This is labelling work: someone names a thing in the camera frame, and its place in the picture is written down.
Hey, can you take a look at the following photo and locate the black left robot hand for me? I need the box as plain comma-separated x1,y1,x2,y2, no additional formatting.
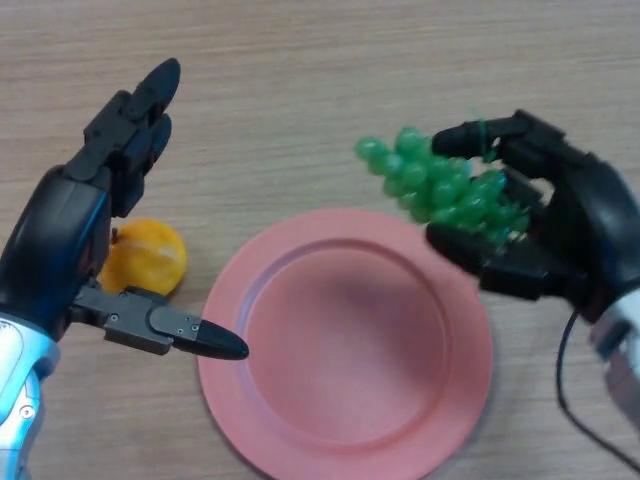
0,57,250,361

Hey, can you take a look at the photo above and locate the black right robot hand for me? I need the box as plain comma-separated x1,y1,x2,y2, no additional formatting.
424,109,640,324

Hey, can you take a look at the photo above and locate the yellow pear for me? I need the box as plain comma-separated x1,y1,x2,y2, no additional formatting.
97,218,189,297

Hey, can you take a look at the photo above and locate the green grape bunch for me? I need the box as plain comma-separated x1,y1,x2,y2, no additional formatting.
353,125,531,251

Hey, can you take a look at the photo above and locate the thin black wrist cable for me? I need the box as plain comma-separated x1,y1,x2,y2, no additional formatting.
555,309,640,474

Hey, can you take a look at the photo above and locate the pink round plate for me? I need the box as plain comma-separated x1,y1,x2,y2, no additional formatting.
196,208,495,480

